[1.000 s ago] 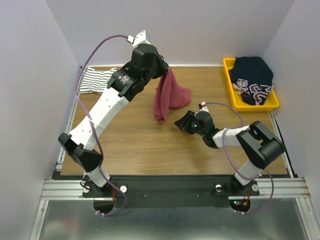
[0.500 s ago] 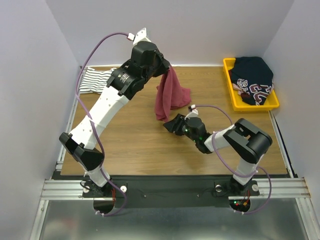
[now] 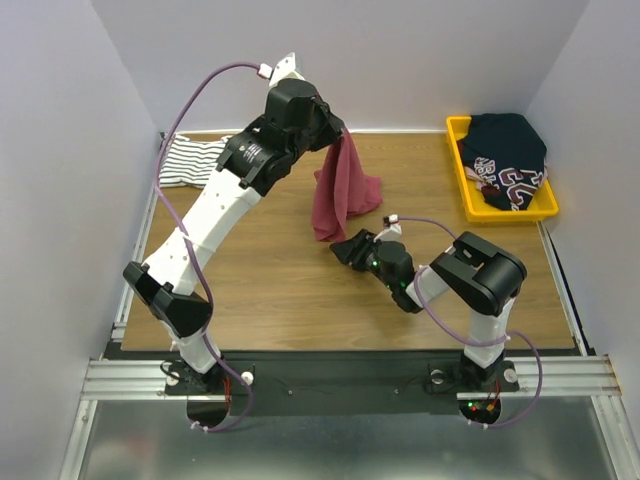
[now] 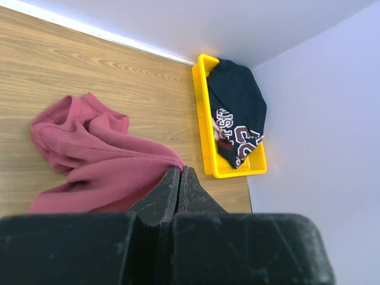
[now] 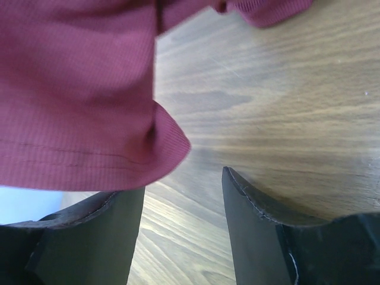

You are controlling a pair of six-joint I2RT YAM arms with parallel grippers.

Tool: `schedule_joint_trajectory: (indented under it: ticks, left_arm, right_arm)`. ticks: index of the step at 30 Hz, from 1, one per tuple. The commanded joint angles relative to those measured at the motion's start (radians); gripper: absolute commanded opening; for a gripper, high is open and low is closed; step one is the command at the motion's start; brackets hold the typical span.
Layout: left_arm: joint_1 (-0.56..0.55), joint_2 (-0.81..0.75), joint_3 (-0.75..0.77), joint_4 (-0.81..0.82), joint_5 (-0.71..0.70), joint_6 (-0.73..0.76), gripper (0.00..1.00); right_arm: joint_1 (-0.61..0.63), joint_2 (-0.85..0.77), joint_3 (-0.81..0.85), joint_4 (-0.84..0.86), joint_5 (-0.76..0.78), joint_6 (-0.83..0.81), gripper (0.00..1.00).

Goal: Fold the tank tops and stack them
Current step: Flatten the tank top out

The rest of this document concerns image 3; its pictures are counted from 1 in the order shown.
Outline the maroon red tank top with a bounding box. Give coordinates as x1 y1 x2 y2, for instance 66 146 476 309
311 129 383 242

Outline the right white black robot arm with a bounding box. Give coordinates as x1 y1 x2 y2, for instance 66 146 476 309
330 223 527 390

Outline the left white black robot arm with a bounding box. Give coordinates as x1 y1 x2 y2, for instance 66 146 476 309
123 78 344 394

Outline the striped white folded tank top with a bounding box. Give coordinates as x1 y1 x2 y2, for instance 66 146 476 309
159 134 230 189

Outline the navy printed tank top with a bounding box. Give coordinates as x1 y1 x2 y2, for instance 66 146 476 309
458 112 550 213

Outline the yellow plastic tray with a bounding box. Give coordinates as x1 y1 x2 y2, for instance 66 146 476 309
446 116 559 223

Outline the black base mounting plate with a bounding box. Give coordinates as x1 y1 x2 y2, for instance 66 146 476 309
161 350 519 423

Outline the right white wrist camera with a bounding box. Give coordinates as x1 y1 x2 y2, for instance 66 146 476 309
377 214 402 242

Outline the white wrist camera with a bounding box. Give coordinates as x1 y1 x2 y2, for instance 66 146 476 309
257 52 305 88
377 214 402 242

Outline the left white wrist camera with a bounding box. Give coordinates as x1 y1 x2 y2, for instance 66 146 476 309
257 52 305 88

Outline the aluminium rail frame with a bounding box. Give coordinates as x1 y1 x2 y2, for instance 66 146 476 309
65 153 616 479

